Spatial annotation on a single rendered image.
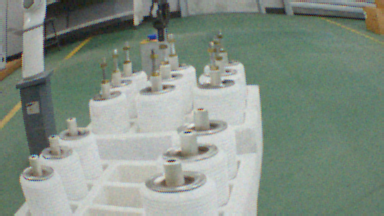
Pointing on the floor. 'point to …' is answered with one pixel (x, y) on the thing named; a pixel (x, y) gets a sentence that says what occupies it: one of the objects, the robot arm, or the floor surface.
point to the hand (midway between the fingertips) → (162, 35)
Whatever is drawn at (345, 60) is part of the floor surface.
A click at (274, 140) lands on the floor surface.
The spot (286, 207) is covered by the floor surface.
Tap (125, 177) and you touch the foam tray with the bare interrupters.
